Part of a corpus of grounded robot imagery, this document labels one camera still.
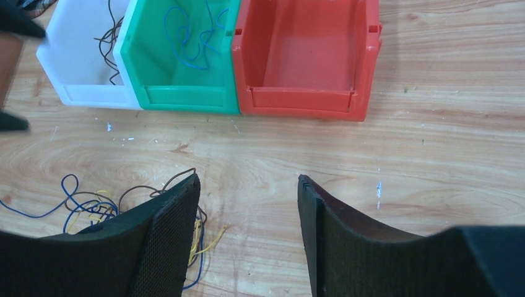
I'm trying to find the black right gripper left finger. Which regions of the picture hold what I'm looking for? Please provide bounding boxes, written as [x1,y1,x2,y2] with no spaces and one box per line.
[1,174,201,296]

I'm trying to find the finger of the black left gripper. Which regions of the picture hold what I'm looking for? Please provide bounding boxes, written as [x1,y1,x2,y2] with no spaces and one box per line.
[1,111,29,132]
[1,1,46,39]

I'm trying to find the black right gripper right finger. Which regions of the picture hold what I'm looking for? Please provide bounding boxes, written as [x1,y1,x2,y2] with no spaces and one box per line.
[297,175,524,296]

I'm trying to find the multicolour cable pile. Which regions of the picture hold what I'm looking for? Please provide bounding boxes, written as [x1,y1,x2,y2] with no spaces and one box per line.
[0,168,230,291]

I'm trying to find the dark cables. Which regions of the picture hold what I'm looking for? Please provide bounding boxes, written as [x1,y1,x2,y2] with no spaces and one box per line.
[94,0,126,85]

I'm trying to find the blue cable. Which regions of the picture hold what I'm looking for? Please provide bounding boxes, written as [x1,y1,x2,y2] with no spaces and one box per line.
[163,0,230,71]

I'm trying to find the plaid cloth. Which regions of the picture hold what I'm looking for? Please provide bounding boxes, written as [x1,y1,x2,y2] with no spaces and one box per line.
[14,0,57,19]

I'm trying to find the wooden compartment tray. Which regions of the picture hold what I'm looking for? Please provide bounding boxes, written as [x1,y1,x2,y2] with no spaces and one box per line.
[1,32,23,108]

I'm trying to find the white plastic bin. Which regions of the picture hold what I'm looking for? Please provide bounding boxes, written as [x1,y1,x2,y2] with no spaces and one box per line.
[37,1,141,110]

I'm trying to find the green plastic bin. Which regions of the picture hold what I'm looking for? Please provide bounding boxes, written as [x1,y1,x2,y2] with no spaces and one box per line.
[120,1,240,114]

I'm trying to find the red plastic bin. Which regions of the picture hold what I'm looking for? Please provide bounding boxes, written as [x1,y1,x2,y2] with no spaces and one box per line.
[232,0,383,122]

